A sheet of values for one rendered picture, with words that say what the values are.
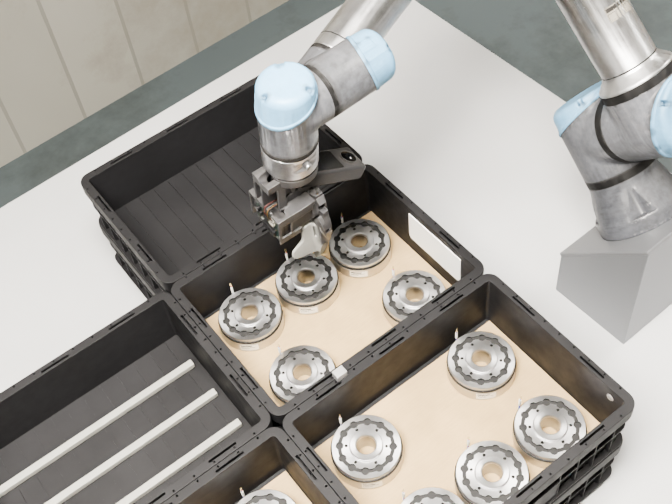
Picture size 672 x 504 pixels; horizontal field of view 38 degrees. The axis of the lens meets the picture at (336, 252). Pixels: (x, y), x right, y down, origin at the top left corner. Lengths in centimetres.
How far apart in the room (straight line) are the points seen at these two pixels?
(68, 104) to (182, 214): 147
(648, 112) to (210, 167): 80
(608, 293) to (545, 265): 18
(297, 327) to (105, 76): 177
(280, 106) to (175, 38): 213
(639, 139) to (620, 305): 31
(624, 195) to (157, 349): 78
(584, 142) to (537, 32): 178
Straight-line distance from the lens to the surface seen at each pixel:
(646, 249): 152
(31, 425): 158
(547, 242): 182
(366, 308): 157
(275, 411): 138
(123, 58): 319
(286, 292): 157
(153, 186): 180
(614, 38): 143
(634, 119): 145
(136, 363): 159
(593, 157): 157
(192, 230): 172
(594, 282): 166
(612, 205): 159
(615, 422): 138
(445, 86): 209
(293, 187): 127
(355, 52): 122
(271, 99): 115
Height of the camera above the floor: 213
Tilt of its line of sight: 52 degrees down
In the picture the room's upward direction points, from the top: 8 degrees counter-clockwise
